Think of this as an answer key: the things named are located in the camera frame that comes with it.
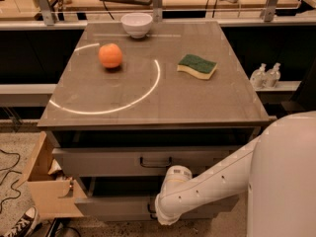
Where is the black office chair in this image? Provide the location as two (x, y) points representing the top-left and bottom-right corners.
(281, 58), (316, 115)

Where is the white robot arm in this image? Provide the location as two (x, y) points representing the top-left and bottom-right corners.
(155, 111), (316, 237)

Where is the black white sneaker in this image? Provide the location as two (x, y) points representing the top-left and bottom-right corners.
(1, 206), (39, 237)

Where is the white bowl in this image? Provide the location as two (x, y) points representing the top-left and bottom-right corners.
(120, 13), (153, 39)

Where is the grey drawer cabinet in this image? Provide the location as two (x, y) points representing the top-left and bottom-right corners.
(37, 20), (271, 222)

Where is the grey top drawer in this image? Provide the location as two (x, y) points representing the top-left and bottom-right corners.
(52, 146), (239, 177)

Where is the cardboard box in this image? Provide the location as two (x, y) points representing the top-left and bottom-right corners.
(17, 132), (86, 219)

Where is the grey drawer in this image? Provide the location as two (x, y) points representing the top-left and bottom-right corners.
(74, 176), (240, 222)
(52, 146), (239, 177)

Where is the green yellow sponge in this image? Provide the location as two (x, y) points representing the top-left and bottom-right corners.
(177, 54), (217, 80)

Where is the orange fruit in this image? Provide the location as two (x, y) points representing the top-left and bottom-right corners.
(98, 43), (122, 68)

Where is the right clear plastic bottle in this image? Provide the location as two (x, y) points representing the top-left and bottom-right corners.
(265, 62), (280, 88)

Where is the black floor cable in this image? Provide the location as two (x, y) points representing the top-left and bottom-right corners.
(0, 148), (23, 215)

